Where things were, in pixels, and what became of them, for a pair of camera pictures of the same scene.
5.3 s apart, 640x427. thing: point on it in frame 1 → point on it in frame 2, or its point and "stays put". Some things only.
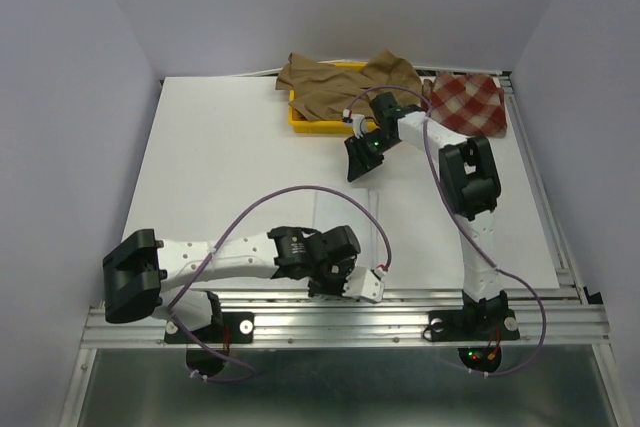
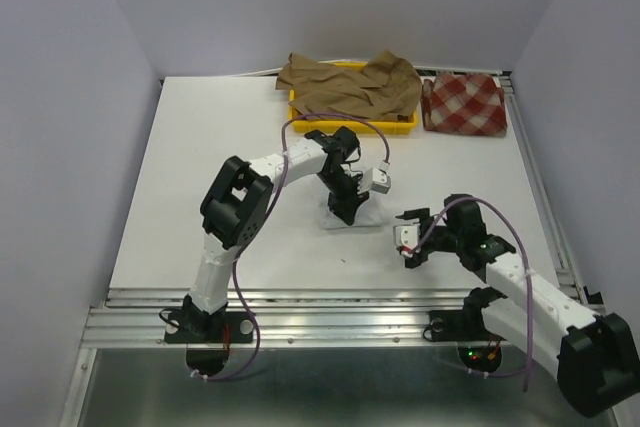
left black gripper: x=346 y=266 → x=346 y=206
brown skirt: x=325 y=92 stays put
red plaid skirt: x=468 y=103 stays put
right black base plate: x=473 y=325 stays put
